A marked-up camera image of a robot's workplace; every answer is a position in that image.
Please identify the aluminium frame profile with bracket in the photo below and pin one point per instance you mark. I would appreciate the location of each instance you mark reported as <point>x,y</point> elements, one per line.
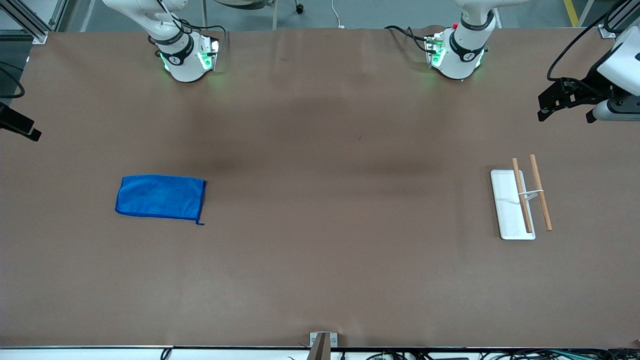
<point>612,27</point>

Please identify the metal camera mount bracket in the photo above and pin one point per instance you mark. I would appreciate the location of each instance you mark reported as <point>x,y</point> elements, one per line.
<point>322,345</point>

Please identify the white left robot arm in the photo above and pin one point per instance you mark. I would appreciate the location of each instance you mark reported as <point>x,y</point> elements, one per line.
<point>462,50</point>

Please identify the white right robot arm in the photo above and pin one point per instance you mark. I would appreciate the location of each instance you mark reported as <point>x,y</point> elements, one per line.
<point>180,55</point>

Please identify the brown table cover sheet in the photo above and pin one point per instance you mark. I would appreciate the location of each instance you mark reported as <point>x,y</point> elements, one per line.
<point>320,260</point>

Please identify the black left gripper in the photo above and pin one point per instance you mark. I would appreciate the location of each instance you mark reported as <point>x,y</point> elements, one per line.
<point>588,86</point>

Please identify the blue microfibre towel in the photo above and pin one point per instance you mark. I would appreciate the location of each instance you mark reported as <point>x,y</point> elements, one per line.
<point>160,196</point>

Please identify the office chair base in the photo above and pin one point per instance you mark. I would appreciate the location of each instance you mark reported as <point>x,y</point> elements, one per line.
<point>245,4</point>

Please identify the white rack base plate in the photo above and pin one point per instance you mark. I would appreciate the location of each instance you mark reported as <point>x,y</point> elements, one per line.
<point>505,200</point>

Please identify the wooden rack rod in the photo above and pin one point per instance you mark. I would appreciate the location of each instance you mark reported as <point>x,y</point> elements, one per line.
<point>542,200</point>
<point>522,200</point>

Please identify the white rack rod bracket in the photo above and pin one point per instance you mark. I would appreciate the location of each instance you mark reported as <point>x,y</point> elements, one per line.
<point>531,194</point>

